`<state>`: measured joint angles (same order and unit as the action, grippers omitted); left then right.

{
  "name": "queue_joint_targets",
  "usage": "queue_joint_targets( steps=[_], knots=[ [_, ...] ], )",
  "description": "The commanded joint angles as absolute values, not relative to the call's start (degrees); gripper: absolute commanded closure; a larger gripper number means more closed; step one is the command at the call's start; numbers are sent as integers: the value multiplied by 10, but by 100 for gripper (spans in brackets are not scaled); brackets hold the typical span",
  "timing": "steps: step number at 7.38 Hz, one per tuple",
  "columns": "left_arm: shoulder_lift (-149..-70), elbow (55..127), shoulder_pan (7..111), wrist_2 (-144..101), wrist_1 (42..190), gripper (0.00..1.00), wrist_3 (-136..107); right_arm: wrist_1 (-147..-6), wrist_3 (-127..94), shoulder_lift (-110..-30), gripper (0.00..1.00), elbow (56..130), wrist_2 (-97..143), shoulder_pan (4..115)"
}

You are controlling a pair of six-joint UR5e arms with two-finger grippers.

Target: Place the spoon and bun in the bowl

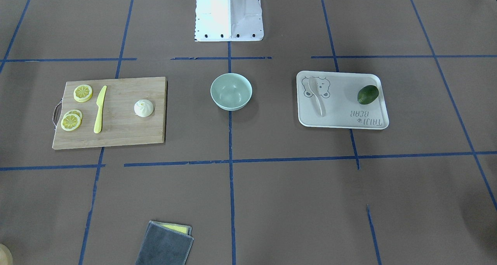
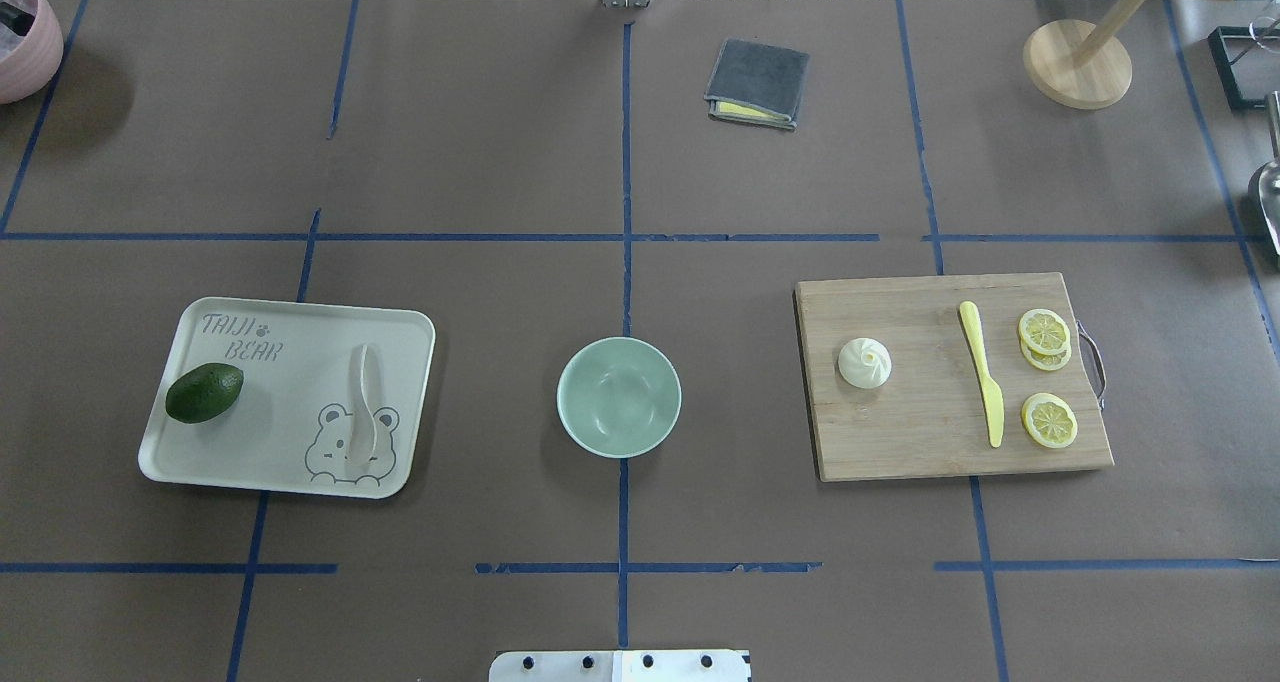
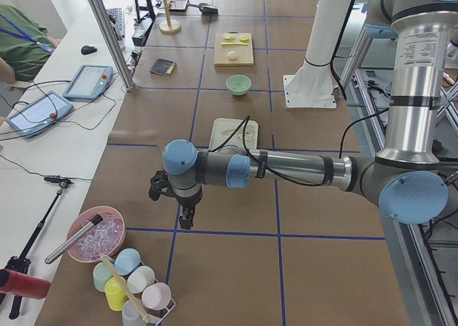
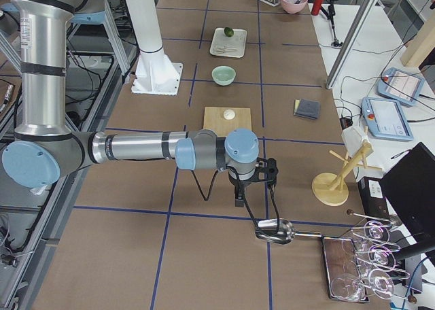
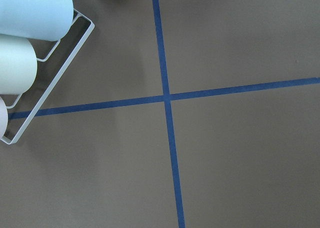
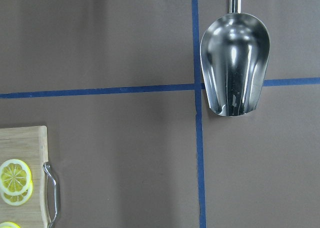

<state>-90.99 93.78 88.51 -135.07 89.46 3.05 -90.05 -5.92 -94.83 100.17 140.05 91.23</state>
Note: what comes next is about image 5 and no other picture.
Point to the light blue cup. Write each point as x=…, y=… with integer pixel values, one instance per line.
x=48, y=20

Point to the pale green cup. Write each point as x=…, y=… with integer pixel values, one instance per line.
x=18, y=65

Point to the pink cup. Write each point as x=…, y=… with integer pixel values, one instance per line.
x=3, y=117

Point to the white wire cup rack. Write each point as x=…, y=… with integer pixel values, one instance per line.
x=55, y=58

